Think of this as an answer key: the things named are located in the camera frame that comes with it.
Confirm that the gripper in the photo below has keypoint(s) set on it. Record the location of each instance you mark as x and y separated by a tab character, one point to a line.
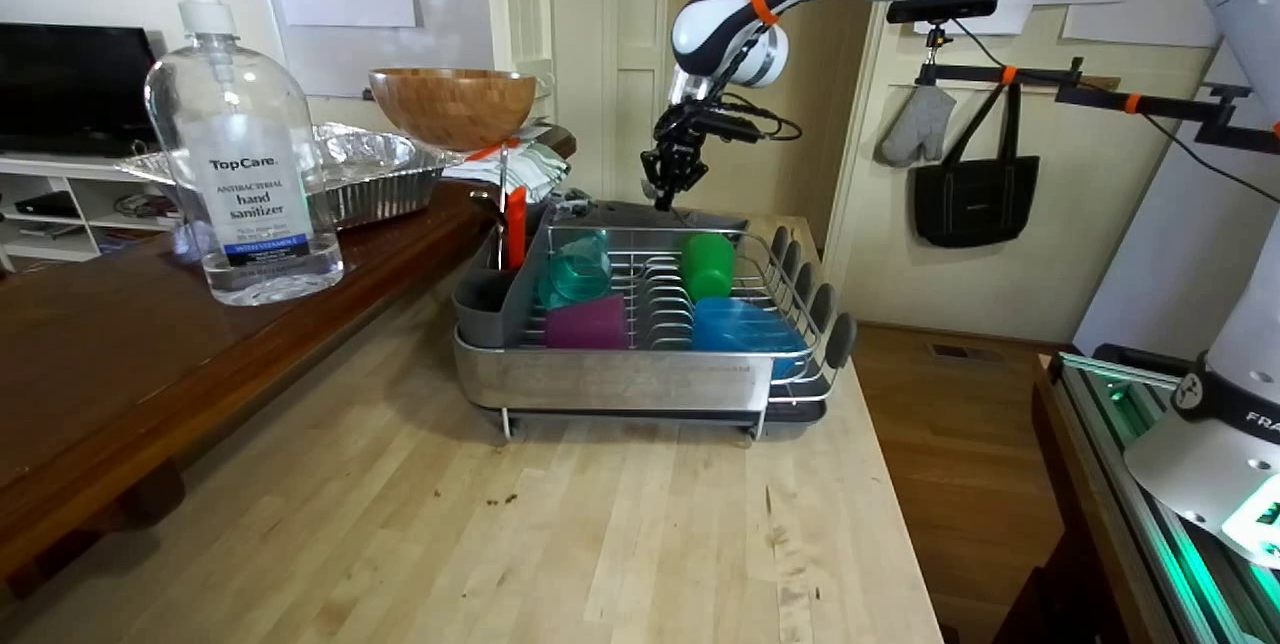
686	127

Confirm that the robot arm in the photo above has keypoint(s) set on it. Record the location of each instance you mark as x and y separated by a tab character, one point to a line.
1240	344

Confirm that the white dish towel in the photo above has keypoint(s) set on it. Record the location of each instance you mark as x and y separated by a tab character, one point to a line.
530	169

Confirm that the steel dish rack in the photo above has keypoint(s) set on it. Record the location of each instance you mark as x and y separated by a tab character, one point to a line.
610	379

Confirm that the green plastic cup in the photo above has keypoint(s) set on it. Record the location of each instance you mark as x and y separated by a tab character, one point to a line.
708	264

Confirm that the white door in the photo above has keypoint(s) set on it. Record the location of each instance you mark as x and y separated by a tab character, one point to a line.
640	64

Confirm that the teal plastic cup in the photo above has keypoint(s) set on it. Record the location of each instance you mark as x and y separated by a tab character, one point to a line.
580	266

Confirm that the purple plastic cup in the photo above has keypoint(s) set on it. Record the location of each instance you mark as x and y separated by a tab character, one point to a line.
588	322

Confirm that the blue plastic cup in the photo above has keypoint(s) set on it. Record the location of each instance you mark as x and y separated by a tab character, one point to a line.
740	326

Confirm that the thin metal utensil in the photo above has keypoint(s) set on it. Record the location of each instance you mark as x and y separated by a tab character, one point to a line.
502	204

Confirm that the wooden bowl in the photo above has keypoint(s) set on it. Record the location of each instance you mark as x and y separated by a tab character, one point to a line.
452	106

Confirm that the grey oven mitt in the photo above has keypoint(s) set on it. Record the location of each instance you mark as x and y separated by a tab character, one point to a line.
916	129

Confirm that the whiteboard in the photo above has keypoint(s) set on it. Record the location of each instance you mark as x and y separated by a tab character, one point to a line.
455	14

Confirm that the aluminium foil tray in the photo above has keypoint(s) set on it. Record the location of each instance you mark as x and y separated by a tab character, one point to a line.
365	174

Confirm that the black tote bag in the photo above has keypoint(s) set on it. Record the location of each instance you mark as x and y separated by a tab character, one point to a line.
976	199

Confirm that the floor vent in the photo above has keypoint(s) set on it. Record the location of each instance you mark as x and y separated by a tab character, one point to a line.
965	352

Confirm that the clear hand sanitizer pump bottle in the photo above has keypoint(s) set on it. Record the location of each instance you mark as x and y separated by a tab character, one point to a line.
245	174

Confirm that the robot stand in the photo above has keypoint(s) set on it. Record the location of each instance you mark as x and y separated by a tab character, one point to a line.
1120	484

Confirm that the dark wooden counter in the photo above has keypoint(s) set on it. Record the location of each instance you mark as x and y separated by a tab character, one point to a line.
120	354

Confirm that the black television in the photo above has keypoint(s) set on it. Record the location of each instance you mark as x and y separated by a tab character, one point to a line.
70	84

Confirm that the white shelf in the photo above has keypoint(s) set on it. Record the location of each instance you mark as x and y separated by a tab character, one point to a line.
60	234

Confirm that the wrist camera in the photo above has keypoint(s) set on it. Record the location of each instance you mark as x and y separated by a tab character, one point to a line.
728	127

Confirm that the camera on mount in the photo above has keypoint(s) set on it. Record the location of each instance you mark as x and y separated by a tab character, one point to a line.
940	8

